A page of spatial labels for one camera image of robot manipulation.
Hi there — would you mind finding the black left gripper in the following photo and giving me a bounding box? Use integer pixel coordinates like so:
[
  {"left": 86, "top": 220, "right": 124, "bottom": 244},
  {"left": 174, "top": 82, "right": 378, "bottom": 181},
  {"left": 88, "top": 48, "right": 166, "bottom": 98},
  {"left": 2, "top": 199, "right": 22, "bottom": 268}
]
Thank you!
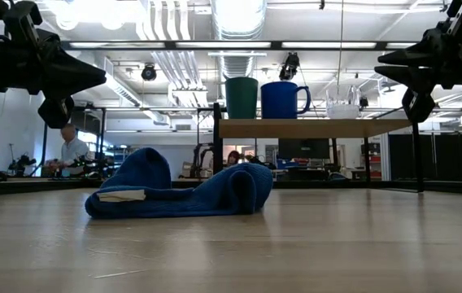
[{"left": 0, "top": 0, "right": 108, "bottom": 99}]

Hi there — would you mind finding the wooden shelf with black legs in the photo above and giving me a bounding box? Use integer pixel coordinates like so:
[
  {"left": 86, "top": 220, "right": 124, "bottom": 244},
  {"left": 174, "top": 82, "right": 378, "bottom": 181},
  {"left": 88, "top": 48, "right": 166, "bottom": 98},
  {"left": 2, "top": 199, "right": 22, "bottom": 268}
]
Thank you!
[{"left": 211, "top": 102, "right": 425, "bottom": 194}]

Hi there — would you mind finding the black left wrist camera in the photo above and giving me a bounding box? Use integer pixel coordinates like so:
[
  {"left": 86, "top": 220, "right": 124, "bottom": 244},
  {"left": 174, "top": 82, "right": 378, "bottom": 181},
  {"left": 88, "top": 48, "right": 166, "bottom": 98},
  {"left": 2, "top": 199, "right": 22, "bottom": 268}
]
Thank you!
[{"left": 37, "top": 95, "right": 76, "bottom": 130}]

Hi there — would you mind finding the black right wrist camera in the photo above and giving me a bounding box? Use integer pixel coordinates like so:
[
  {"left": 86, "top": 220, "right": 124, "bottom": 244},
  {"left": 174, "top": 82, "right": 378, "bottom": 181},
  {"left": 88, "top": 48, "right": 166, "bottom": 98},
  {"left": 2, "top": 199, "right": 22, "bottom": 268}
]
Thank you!
[{"left": 400, "top": 87, "right": 437, "bottom": 125}]

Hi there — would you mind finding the black overhead camera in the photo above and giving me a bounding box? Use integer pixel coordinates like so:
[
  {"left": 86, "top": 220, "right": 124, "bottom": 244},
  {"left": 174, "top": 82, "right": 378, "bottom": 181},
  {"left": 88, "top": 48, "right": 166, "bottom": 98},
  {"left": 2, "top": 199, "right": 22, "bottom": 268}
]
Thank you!
[{"left": 277, "top": 51, "right": 302, "bottom": 82}]

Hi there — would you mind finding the black partition wall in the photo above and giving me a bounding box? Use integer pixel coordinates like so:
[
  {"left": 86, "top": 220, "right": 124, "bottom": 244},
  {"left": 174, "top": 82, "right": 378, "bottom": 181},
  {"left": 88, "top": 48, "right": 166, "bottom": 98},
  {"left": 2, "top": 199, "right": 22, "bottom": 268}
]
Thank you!
[{"left": 388, "top": 125, "right": 462, "bottom": 182}]

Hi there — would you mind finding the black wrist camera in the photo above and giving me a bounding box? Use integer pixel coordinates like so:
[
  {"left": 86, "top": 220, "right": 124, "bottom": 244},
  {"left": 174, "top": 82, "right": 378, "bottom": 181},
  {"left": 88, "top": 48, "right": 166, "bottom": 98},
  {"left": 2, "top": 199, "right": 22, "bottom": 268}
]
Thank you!
[
  {"left": 400, "top": 87, "right": 437, "bottom": 125},
  {"left": 37, "top": 95, "right": 76, "bottom": 130}
]

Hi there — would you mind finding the black round ceiling fixture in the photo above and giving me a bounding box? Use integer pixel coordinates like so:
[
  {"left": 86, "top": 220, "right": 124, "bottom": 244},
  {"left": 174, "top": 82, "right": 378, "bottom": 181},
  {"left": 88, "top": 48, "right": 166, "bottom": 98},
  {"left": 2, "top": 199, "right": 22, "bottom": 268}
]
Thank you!
[{"left": 140, "top": 62, "right": 159, "bottom": 82}]

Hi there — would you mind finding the blue folded cloth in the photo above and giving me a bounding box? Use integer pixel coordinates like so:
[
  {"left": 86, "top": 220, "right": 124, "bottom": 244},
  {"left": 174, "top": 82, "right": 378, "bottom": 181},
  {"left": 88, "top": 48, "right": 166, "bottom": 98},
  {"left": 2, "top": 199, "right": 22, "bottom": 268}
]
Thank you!
[{"left": 84, "top": 146, "right": 275, "bottom": 221}]

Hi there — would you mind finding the person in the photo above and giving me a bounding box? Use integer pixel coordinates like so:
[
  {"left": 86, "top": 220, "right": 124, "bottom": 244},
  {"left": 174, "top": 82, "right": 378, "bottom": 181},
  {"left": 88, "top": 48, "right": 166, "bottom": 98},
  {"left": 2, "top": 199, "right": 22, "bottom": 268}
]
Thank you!
[
  {"left": 45, "top": 122, "right": 92, "bottom": 178},
  {"left": 224, "top": 149, "right": 242, "bottom": 168}
]

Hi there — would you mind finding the black monitor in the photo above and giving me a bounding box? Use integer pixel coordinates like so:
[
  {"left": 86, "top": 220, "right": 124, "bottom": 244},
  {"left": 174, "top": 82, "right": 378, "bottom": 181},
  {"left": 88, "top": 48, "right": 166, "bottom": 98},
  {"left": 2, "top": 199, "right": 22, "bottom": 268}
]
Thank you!
[{"left": 277, "top": 138, "right": 332, "bottom": 161}]

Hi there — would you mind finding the green plastic cup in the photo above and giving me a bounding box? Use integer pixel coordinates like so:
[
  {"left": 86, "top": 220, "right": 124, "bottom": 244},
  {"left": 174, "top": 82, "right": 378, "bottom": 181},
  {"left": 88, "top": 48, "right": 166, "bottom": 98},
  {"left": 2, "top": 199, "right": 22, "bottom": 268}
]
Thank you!
[{"left": 224, "top": 76, "right": 260, "bottom": 120}]

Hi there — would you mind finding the blue plastic mug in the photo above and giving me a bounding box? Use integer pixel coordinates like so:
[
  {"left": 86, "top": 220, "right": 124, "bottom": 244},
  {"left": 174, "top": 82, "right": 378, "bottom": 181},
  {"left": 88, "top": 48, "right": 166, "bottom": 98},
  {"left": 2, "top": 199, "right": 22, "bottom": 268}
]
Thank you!
[{"left": 259, "top": 80, "right": 312, "bottom": 120}]

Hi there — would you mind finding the silver ventilation duct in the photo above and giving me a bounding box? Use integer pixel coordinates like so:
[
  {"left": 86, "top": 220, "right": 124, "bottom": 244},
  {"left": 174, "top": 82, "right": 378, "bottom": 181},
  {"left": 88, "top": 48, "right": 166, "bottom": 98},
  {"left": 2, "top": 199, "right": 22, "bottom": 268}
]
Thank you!
[{"left": 209, "top": 0, "right": 268, "bottom": 81}]

